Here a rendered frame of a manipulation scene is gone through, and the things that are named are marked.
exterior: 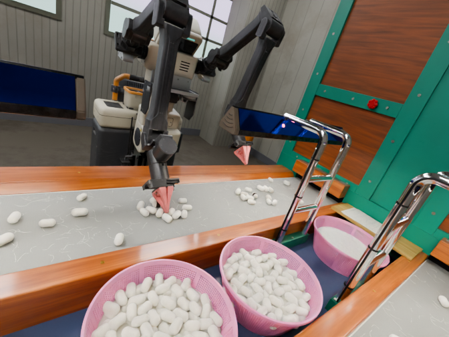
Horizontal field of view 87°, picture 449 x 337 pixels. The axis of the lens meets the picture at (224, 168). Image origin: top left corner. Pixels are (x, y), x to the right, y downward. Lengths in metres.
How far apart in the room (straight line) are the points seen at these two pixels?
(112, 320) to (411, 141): 1.18
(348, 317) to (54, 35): 3.56
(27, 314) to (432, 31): 1.49
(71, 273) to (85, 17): 3.28
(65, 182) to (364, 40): 1.37
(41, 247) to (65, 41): 3.12
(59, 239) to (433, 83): 1.33
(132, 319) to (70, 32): 3.35
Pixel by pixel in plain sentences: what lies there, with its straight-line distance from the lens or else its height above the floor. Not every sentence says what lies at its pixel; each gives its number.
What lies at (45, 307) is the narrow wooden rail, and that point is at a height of 0.71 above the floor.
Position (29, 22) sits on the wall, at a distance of 3.60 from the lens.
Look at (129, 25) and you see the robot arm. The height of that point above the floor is 1.25.
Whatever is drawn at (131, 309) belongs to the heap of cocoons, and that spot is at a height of 0.74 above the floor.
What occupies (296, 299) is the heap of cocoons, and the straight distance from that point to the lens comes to 0.67.
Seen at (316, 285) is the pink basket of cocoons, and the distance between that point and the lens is 0.72.
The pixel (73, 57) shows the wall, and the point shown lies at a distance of 3.63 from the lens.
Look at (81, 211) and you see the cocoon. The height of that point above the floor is 0.76.
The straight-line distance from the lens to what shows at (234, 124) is 0.65.
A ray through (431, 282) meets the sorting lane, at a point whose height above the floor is 0.74.
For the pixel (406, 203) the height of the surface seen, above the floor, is 1.04.
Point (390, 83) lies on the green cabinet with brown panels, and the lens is 1.31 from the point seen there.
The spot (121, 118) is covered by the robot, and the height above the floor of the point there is 0.76.
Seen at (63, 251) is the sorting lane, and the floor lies 0.74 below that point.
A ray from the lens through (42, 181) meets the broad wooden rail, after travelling 0.86.
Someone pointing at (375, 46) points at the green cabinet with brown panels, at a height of 1.48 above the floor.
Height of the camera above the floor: 1.19
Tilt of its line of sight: 22 degrees down
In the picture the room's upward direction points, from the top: 17 degrees clockwise
